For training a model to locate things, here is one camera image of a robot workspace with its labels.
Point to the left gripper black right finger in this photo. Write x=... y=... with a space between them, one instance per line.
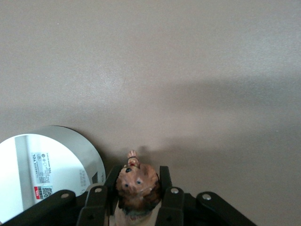
x=174 y=207

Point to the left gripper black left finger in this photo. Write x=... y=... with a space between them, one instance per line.
x=94 y=207

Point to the brown lion statue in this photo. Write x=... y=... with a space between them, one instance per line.
x=137 y=188

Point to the white round TCL lamp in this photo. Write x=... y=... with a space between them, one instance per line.
x=58 y=160

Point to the brown table cover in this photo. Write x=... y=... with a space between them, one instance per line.
x=150 y=47

